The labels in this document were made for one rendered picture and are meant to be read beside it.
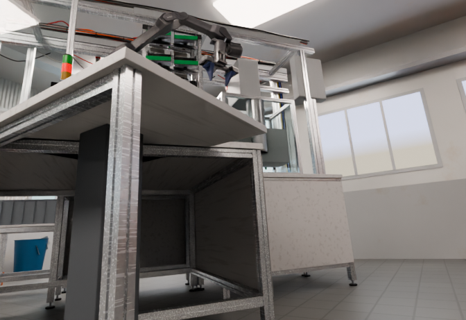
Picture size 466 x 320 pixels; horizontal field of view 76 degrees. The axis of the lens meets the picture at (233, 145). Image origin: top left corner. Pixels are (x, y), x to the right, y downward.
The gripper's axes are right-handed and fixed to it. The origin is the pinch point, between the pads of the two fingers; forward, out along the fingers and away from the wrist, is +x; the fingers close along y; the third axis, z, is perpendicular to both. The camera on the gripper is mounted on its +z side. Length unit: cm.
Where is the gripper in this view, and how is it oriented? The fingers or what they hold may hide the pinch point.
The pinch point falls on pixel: (218, 76)
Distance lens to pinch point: 139.5
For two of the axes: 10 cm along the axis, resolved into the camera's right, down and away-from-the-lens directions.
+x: -0.2, 9.6, -2.7
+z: -6.2, 2.0, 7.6
